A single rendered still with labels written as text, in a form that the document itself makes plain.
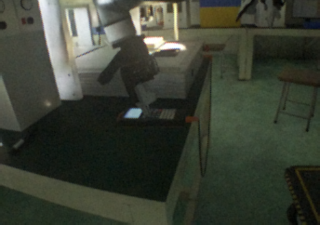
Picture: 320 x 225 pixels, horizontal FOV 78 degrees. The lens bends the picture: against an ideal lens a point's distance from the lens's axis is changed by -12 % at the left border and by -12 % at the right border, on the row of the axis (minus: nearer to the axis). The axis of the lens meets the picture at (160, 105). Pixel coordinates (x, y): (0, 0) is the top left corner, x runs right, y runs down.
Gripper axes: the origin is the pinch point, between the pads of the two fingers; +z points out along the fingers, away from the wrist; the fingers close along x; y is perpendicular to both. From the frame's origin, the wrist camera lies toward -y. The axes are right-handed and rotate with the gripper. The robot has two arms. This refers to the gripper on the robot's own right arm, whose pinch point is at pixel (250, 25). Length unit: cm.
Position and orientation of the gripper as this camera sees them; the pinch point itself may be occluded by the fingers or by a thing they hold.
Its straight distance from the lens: 75.0
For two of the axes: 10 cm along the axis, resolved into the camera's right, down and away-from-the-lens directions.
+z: -3.3, 8.9, 3.1
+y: 8.8, 1.8, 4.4
